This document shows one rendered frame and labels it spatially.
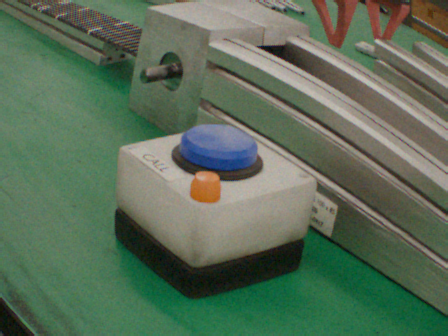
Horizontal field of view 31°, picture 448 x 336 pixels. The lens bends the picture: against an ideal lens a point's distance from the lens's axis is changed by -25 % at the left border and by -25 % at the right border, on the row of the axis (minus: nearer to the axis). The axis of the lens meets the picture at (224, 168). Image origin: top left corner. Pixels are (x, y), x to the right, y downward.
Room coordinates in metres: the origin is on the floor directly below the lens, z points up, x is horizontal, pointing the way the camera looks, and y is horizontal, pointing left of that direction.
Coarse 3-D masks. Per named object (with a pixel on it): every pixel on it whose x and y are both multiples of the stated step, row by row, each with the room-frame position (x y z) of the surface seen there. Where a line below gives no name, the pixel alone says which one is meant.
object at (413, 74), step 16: (384, 48) 0.76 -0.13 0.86; (400, 48) 0.76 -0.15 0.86; (416, 48) 0.81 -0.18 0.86; (432, 48) 0.82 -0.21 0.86; (384, 64) 0.77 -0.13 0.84; (400, 64) 0.74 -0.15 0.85; (416, 64) 0.72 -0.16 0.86; (432, 64) 0.79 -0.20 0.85; (400, 80) 0.74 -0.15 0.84; (416, 80) 0.73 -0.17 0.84; (432, 80) 0.70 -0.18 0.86; (416, 96) 0.72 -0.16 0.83; (432, 96) 0.71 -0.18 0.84
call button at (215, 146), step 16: (192, 128) 0.51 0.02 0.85; (208, 128) 0.51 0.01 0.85; (224, 128) 0.51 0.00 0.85; (192, 144) 0.49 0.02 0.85; (208, 144) 0.49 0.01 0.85; (224, 144) 0.49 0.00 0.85; (240, 144) 0.50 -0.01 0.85; (256, 144) 0.50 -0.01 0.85; (192, 160) 0.49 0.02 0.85; (208, 160) 0.48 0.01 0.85; (224, 160) 0.48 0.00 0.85; (240, 160) 0.49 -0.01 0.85
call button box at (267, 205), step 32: (128, 160) 0.50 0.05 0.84; (160, 160) 0.49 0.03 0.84; (256, 160) 0.50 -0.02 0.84; (128, 192) 0.49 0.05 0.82; (160, 192) 0.47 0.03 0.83; (224, 192) 0.47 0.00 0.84; (256, 192) 0.47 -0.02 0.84; (288, 192) 0.48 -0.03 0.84; (128, 224) 0.49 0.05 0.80; (160, 224) 0.47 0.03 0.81; (192, 224) 0.45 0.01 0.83; (224, 224) 0.46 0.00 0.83; (256, 224) 0.47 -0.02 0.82; (288, 224) 0.48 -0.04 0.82; (160, 256) 0.47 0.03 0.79; (192, 256) 0.45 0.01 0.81; (224, 256) 0.46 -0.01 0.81; (256, 256) 0.47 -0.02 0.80; (288, 256) 0.49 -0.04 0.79; (192, 288) 0.45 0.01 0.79; (224, 288) 0.46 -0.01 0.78
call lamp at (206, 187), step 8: (200, 176) 0.46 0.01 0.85; (208, 176) 0.46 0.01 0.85; (216, 176) 0.46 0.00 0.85; (192, 184) 0.46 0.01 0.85; (200, 184) 0.45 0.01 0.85; (208, 184) 0.45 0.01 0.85; (216, 184) 0.46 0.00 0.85; (192, 192) 0.45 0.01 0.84; (200, 192) 0.45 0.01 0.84; (208, 192) 0.45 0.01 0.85; (216, 192) 0.45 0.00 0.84; (200, 200) 0.45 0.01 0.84; (208, 200) 0.45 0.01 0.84; (216, 200) 0.45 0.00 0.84
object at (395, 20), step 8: (368, 0) 0.90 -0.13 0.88; (376, 0) 0.89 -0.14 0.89; (384, 0) 0.83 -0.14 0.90; (392, 0) 0.84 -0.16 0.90; (400, 0) 0.85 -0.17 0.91; (368, 8) 0.90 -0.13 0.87; (376, 8) 0.90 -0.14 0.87; (392, 8) 0.87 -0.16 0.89; (400, 8) 0.86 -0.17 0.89; (408, 8) 0.86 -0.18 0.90; (376, 16) 0.89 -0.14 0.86; (392, 16) 0.87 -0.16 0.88; (400, 16) 0.86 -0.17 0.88; (376, 24) 0.88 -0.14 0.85; (392, 24) 0.86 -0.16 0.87; (376, 32) 0.88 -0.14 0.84; (384, 32) 0.87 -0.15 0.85; (392, 32) 0.87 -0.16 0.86
